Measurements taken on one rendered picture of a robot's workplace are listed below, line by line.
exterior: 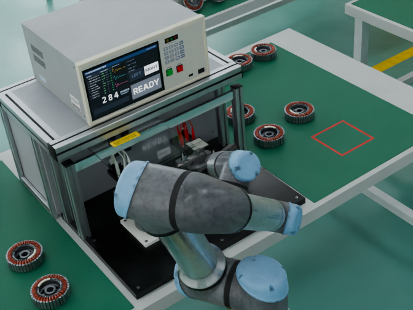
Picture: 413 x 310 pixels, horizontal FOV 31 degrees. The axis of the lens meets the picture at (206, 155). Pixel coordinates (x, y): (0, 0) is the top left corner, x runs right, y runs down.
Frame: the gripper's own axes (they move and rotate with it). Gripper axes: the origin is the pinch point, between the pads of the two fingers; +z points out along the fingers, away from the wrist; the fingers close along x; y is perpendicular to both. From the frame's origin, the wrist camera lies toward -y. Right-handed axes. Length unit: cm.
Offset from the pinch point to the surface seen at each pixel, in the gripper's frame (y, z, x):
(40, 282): 47, 25, 16
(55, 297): 46, 18, 20
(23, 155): 28, 60, -17
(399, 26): -149, 65, -1
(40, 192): 28, 60, -3
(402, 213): -106, 54, 70
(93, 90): 12.5, 15.6, -29.2
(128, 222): 13.5, 30.8, 13.5
